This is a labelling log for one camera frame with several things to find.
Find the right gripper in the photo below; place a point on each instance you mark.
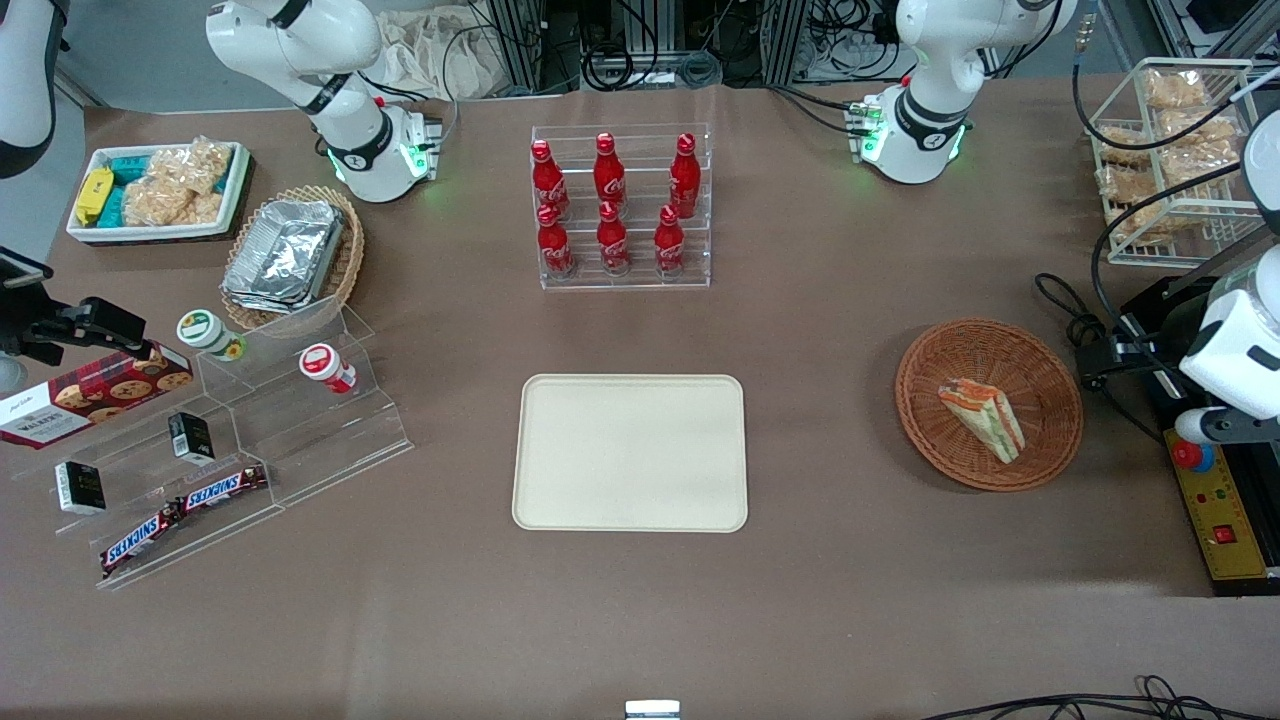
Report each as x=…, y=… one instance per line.
x=30, y=318

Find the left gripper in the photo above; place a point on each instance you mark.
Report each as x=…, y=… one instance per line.
x=1166, y=327

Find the plastic-wrapped triangle sandwich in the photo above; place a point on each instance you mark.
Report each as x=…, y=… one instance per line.
x=985, y=415

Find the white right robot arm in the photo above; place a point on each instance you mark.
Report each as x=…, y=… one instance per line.
x=340, y=40

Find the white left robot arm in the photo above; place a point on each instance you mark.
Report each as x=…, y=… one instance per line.
x=930, y=60

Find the oval wicker basket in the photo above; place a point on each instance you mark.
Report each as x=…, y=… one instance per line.
x=350, y=250

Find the round brown wicker basket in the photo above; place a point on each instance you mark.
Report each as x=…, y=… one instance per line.
x=940, y=420

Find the beige plastic tray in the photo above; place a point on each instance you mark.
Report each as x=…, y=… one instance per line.
x=630, y=452

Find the red Walkers cookie box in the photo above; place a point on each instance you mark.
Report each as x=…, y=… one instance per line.
x=70, y=405

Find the white rectangular snack bin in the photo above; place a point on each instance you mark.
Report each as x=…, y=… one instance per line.
x=150, y=232

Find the green-lid white cup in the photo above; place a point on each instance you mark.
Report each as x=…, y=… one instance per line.
x=208, y=332

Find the red emergency stop button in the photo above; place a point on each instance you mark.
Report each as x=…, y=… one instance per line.
x=1192, y=456

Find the yellow snack packet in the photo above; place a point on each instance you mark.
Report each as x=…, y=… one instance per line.
x=93, y=195

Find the small black box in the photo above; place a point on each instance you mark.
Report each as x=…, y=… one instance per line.
x=80, y=487
x=190, y=437

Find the bagged rice cracker snacks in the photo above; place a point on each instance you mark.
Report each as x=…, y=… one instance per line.
x=180, y=185

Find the teal snack packet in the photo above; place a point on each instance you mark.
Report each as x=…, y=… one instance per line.
x=125, y=168

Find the bagged bread snack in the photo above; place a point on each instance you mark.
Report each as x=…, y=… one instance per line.
x=1130, y=200
x=1200, y=145
x=1175, y=90
x=1125, y=145

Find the yellow control panel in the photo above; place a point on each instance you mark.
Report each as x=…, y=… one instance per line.
x=1235, y=525

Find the stacked aluminium foil containers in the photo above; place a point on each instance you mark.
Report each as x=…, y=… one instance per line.
x=285, y=255

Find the Snickers chocolate bar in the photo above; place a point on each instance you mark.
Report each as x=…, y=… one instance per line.
x=225, y=487
x=140, y=540

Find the clear acrylic step display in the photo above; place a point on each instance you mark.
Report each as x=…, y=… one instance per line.
x=300, y=430

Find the red-lid white cup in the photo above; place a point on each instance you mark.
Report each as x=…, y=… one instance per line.
x=325, y=365

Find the white cloth bag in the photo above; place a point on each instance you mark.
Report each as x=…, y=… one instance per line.
x=430, y=50

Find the red Coca-Cola bottle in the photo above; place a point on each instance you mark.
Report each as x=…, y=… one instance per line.
x=684, y=178
x=609, y=172
x=613, y=242
x=554, y=245
x=549, y=180
x=669, y=245

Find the clear acrylic bottle rack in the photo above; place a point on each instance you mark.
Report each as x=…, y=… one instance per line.
x=640, y=280

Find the aluminium frame post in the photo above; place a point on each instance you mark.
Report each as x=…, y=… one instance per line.
x=520, y=40
x=785, y=40

